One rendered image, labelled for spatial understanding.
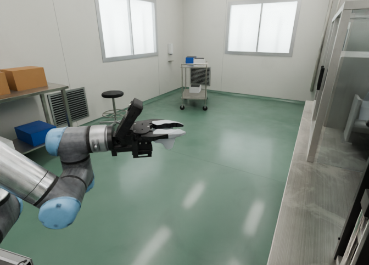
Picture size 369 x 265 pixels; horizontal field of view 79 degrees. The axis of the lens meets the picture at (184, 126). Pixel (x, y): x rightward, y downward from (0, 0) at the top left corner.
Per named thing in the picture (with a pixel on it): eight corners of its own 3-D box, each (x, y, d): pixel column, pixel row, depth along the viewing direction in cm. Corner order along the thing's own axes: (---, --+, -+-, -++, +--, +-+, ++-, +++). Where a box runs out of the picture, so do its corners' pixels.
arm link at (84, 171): (59, 206, 60) (50, 171, 55) (71, 181, 70) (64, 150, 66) (90, 202, 61) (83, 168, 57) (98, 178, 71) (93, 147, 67)
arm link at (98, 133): (93, 120, 63) (87, 136, 56) (109, 119, 64) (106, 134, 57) (97, 142, 67) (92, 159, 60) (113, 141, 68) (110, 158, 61)
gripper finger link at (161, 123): (180, 133, 72) (151, 137, 69) (180, 117, 69) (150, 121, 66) (183, 139, 69) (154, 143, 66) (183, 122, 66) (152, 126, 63)
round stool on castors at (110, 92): (118, 121, 412) (114, 87, 388) (140, 126, 388) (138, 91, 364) (94, 131, 368) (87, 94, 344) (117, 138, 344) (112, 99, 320)
